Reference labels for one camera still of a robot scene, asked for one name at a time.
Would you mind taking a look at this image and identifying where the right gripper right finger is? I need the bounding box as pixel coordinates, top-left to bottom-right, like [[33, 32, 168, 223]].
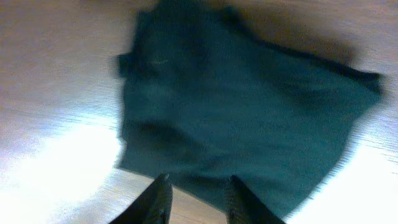
[[226, 175, 285, 224]]

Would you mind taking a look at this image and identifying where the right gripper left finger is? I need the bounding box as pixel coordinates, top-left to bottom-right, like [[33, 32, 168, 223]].
[[109, 174, 173, 224]]

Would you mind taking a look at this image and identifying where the dark green Nike t-shirt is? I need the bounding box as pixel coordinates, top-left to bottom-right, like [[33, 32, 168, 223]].
[[118, 1, 381, 217]]

